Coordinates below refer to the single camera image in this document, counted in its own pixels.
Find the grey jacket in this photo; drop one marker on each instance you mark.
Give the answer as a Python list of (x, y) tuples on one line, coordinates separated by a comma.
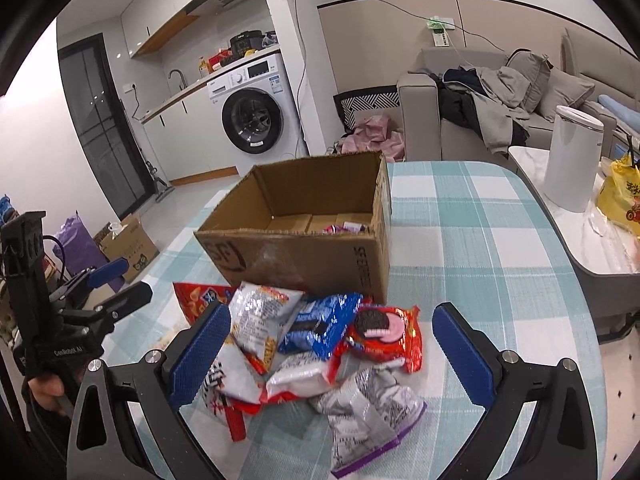
[(500, 105)]

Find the yellow plastic bag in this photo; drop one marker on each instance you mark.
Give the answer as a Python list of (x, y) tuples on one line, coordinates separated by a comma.
[(622, 195)]

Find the silver purple snack packet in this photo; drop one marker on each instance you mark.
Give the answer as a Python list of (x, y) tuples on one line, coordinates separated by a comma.
[(365, 410)]

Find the grey cushion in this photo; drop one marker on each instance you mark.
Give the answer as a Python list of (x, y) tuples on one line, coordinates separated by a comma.
[(532, 72)]

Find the black rice cooker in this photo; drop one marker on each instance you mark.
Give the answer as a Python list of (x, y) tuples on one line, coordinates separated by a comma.
[(245, 42)]

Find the printed cardboard box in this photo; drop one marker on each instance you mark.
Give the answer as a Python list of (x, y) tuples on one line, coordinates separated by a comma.
[(132, 250)]

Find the white black red snack packet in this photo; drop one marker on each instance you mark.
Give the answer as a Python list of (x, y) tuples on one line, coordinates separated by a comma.
[(227, 375)]

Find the white upper cabinets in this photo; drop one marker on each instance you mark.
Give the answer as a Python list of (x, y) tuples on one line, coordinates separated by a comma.
[(165, 5)]

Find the light blue pillow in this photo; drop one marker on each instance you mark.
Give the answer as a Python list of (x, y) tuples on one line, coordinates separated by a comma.
[(617, 105)]

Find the red cookie packet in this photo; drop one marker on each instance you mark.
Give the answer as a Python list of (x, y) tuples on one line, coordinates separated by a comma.
[(385, 332)]

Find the white washing machine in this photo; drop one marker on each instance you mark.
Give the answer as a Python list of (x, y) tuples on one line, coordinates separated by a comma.
[(260, 85)]

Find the brown cardboard box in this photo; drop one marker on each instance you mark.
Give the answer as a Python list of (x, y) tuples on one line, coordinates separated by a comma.
[(300, 260)]

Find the purple bag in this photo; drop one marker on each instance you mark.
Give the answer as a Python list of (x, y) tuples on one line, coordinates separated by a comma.
[(80, 245)]

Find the red container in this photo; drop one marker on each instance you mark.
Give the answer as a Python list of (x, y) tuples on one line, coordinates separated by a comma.
[(217, 57)]

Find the black glass door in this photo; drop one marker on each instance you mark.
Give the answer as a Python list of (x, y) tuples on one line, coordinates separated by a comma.
[(95, 110)]

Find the black white patterned cushion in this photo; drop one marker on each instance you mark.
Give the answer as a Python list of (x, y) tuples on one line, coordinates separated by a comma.
[(360, 105)]

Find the white red-edged snack packet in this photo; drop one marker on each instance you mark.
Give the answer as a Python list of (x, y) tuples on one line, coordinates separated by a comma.
[(300, 375)]

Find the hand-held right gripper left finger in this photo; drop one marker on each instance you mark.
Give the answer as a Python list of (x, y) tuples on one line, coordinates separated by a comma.
[(200, 355)]

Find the yellow bottle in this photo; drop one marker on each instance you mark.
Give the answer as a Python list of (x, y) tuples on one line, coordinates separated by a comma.
[(201, 66)]

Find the small pink packet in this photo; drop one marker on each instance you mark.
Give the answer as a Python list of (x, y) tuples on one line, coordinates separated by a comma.
[(350, 226)]

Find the stick vacuum cleaner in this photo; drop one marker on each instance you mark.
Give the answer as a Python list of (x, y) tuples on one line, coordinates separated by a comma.
[(159, 187)]

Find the dark clothing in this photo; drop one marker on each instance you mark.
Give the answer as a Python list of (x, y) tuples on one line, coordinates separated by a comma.
[(457, 105)]

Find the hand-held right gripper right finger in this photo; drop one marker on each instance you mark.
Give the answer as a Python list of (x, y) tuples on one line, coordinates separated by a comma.
[(462, 355)]

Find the white orange snack packet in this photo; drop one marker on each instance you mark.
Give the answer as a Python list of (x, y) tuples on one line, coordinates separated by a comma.
[(260, 320)]

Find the teal checkered tablecloth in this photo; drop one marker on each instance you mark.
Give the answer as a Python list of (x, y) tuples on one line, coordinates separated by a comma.
[(450, 240)]

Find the kitchen faucet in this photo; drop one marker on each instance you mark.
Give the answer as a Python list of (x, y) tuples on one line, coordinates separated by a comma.
[(176, 72)]

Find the pink bag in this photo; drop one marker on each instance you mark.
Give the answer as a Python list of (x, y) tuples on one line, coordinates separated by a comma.
[(372, 130)]

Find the white cylindrical bin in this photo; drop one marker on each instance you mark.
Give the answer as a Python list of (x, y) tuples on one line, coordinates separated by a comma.
[(570, 160)]

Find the white wall controller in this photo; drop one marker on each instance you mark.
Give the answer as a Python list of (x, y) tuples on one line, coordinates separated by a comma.
[(442, 37)]

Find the beige sofa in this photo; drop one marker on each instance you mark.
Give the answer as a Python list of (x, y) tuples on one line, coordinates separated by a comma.
[(425, 110)]

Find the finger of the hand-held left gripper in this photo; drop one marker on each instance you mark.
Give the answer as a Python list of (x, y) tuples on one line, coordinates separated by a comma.
[(125, 301), (107, 272)]

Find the person's left hand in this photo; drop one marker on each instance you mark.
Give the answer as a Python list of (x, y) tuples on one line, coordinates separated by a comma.
[(45, 392)]

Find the blue cookie packet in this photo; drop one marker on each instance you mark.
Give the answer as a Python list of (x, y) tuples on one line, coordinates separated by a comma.
[(320, 327)]

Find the beige cushion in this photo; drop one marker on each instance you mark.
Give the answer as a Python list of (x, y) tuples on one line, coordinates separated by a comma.
[(565, 92)]

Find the white kitchen counter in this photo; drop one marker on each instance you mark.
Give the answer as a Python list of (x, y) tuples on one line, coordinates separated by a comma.
[(175, 97)]

